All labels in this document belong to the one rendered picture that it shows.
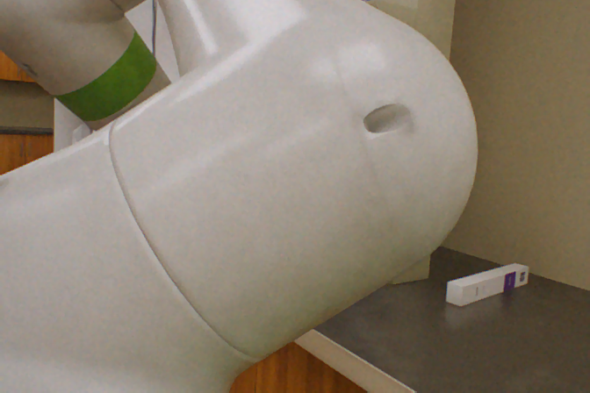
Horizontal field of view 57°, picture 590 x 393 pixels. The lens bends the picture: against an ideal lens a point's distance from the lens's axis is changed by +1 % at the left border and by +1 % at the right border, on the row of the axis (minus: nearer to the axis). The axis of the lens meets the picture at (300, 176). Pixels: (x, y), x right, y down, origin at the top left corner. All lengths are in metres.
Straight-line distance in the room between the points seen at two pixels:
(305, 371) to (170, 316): 0.80
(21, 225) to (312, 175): 0.11
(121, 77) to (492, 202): 1.13
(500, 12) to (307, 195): 1.40
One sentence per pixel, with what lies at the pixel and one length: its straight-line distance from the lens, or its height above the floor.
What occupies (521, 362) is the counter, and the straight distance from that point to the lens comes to 0.92.
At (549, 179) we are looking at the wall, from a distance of 1.45.
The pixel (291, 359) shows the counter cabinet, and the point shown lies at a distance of 1.03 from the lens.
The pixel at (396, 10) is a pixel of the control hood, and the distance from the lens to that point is 1.12.
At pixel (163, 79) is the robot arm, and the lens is 0.66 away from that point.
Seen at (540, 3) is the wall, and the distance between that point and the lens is 1.51.
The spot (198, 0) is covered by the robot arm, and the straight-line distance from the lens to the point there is 0.31.
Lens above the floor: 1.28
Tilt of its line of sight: 6 degrees down
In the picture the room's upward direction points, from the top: 4 degrees clockwise
